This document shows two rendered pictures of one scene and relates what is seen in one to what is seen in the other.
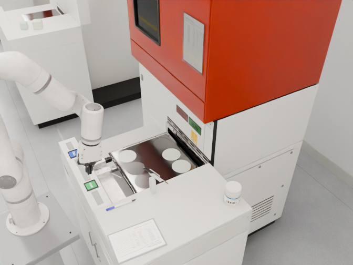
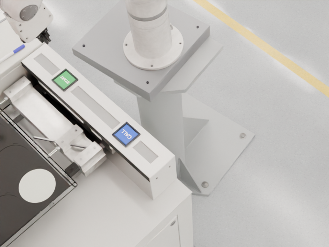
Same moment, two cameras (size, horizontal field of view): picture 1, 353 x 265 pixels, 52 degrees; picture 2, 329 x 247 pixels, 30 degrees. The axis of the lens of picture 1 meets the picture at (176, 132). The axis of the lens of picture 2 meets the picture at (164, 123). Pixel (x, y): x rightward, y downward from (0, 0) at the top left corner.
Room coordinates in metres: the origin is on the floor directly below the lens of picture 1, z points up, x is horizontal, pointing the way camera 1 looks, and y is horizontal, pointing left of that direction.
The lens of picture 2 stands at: (2.24, 0.51, 2.40)
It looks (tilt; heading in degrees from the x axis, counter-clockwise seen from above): 59 degrees down; 171
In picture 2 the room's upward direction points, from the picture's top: 6 degrees counter-clockwise
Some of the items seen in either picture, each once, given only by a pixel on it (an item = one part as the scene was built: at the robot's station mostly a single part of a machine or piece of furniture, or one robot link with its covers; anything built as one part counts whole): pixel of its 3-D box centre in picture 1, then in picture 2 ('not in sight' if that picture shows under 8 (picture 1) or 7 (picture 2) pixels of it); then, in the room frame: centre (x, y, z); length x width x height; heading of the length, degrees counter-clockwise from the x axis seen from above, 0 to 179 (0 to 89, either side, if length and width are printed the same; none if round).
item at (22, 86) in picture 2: not in sight; (18, 89); (1.12, 0.26, 0.89); 0.08 x 0.03 x 0.03; 120
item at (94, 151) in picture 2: (97, 163); (88, 155); (1.40, 0.42, 0.89); 0.08 x 0.03 x 0.03; 120
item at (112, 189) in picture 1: (109, 185); (55, 127); (1.26, 0.34, 0.87); 0.36 x 0.08 x 0.03; 30
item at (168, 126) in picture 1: (185, 147); not in sight; (1.53, -0.05, 0.89); 0.44 x 0.02 x 0.10; 30
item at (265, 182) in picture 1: (213, 168); not in sight; (1.86, -0.27, 0.41); 0.82 x 0.71 x 0.82; 30
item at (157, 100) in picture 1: (172, 112); not in sight; (1.69, 0.03, 1.02); 0.82 x 0.03 x 0.40; 30
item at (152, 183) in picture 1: (155, 180); not in sight; (1.14, 0.10, 1.03); 0.06 x 0.04 x 0.13; 120
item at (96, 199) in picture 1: (84, 179); (97, 118); (1.28, 0.47, 0.89); 0.55 x 0.09 x 0.14; 30
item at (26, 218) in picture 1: (23, 206); (150, 26); (1.05, 0.69, 0.96); 0.19 x 0.19 x 0.18
